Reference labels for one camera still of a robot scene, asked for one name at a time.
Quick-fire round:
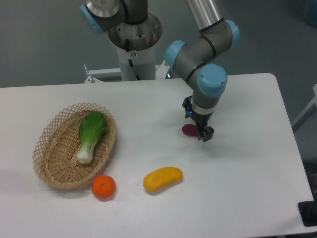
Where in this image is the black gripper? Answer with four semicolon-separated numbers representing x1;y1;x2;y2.
182;96;214;142

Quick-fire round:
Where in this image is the purple sweet potato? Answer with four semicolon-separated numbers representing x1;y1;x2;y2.
181;124;200;137

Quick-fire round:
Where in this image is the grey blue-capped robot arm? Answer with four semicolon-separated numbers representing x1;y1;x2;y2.
79;0;240;141

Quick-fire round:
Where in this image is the yellow mango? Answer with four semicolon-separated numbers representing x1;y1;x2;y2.
143;167;183;192

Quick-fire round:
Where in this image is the green bok choy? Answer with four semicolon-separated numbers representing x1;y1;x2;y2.
76;112;106;164

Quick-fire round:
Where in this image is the orange mandarin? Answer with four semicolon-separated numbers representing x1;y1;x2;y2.
92;175;116;200

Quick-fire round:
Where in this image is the black device at table edge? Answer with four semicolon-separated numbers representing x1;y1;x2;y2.
298;201;317;227

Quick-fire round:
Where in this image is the woven wicker basket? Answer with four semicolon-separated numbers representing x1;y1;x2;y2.
33;103;116;189

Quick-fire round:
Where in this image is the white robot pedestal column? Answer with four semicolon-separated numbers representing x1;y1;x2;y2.
107;13;163;81

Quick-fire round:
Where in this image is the white metal base frame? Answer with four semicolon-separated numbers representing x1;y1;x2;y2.
84;61;174;83

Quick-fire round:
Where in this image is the black cable on pedestal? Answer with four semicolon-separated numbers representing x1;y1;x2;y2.
124;39;141;81

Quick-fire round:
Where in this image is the white frame at right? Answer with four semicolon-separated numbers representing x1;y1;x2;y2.
291;84;317;133

